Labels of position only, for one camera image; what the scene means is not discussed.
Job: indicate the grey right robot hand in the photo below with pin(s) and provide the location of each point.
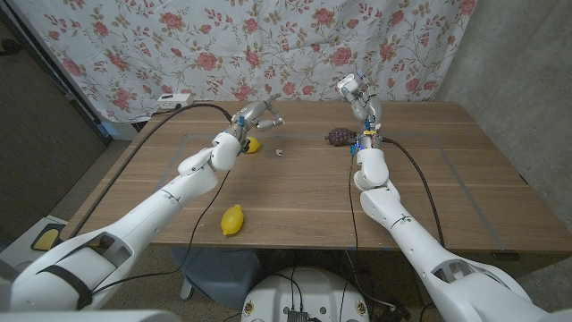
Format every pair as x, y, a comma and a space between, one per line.
371, 112

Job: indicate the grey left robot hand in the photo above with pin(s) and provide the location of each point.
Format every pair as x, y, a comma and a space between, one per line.
252, 114

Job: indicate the white AirPods case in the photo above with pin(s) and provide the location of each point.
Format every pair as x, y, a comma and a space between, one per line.
347, 82

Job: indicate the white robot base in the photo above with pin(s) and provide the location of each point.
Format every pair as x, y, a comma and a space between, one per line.
308, 295

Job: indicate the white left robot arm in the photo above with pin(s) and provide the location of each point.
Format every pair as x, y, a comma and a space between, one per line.
147, 214

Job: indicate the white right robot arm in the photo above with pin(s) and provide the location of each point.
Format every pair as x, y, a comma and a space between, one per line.
424, 255

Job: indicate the yellow toy lemon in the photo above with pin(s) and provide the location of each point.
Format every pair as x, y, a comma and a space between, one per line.
232, 220
254, 144

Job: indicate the purple toy grape cluster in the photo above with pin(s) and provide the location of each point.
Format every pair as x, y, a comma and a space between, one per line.
339, 136

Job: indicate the white power strip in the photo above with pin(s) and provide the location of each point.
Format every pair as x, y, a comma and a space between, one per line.
175, 101

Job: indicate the floral print backdrop curtain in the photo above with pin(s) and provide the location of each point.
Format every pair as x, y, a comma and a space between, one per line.
179, 49

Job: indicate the black power adapter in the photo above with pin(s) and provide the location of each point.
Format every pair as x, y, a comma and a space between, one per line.
393, 313

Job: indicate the yellow and black floor mat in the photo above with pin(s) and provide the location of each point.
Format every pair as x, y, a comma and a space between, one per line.
44, 239

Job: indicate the white robot chest edge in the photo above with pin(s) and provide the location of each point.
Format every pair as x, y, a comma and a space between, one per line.
89, 316

